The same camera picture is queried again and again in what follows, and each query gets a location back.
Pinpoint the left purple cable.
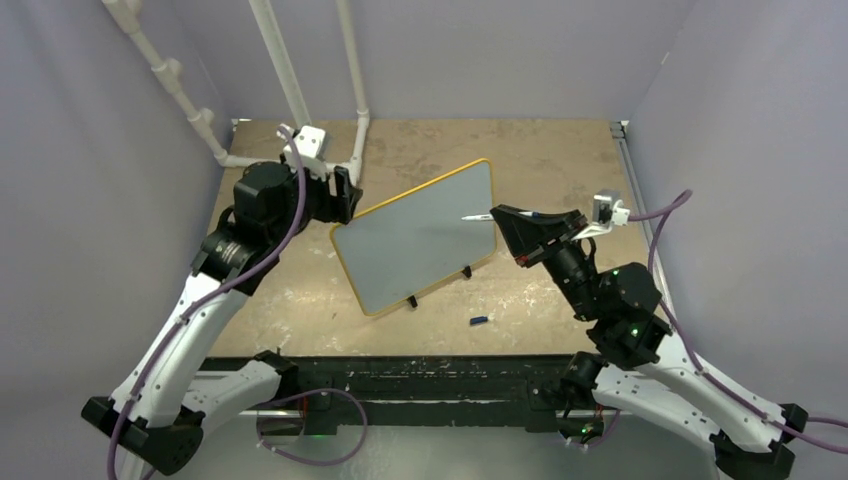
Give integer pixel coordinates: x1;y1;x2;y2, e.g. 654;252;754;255
107;124;307;480

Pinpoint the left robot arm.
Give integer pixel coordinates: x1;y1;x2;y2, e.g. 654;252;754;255
81;155;362;479

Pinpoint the aluminium table frame rail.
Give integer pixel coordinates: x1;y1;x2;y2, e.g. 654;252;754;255
609;121;675;313

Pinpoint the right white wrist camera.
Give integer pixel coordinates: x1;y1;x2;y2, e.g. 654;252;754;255
573;189;630;241

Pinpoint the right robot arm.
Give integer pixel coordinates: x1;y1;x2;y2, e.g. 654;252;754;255
490;205;808;479

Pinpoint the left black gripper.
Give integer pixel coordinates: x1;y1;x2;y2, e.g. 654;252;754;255
269;153;360;246

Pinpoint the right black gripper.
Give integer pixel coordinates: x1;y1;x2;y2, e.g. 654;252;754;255
489;204;599;321

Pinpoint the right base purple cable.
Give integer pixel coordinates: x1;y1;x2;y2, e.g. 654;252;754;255
563;407;624;452

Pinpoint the yellow framed whiteboard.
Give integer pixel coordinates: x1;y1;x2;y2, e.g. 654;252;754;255
329;158;497;316

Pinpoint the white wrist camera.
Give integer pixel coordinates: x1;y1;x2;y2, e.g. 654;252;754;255
573;189;630;241
277;123;332;182

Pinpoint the white PVC pipe frame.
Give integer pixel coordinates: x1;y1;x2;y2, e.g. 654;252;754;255
102;1;371;186

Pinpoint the whiteboard marker pen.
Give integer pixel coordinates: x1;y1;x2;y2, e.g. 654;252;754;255
461;211;540;222

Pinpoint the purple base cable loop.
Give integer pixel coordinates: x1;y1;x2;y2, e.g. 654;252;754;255
255;388;369;466

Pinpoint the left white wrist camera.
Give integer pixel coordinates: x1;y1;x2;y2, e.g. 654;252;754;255
277;123;332;182

